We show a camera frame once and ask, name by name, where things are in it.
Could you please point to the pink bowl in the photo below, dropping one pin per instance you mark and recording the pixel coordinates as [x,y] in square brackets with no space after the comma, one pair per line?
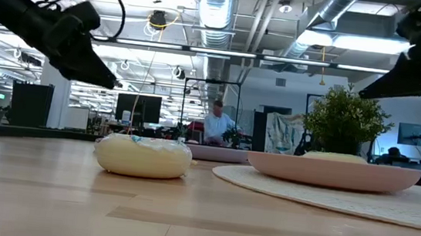
[333,174]

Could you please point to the purple plate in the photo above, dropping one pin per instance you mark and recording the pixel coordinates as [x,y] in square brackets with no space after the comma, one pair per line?
[216,154]

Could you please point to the person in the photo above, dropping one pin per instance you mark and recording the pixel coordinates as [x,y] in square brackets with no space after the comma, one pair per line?
[215,128]
[393,155]

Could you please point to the mint green donut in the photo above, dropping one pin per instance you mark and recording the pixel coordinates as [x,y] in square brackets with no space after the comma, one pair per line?
[334,157]

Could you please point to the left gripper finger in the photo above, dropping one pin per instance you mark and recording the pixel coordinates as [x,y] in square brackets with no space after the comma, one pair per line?
[87,67]

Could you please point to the white blue patterned cloth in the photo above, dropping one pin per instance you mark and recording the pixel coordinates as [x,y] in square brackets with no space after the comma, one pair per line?
[282,134]

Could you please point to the black computer monitor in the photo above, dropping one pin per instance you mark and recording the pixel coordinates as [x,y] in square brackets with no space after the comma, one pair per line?
[149,108]

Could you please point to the potted green plant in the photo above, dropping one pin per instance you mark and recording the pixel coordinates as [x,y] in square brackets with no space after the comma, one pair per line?
[344,119]

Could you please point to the overhead light bar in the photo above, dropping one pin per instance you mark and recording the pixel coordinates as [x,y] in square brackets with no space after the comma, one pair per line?
[220,52]

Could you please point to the dark narrow panel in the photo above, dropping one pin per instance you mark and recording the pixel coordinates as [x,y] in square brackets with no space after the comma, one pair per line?
[258,132]

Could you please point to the red chair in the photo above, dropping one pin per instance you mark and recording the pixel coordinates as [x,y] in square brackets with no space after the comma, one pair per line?
[196,126]

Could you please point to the black partition panel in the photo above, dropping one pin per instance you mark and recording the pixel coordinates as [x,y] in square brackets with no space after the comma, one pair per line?
[30,104]

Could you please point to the blue donut white drizzle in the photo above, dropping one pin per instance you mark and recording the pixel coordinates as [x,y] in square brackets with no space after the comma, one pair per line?
[142,160]

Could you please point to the blue screen monitor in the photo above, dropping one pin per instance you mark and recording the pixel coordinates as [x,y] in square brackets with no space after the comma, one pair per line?
[412,133]

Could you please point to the ceiling dome sensor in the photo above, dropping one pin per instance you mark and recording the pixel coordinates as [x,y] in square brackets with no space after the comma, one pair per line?
[285,7]

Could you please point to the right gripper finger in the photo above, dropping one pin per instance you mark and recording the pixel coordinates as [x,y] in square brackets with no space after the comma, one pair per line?
[396,83]

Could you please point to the white round woven placemat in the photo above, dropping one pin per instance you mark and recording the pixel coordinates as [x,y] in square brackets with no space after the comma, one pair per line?
[380,208]

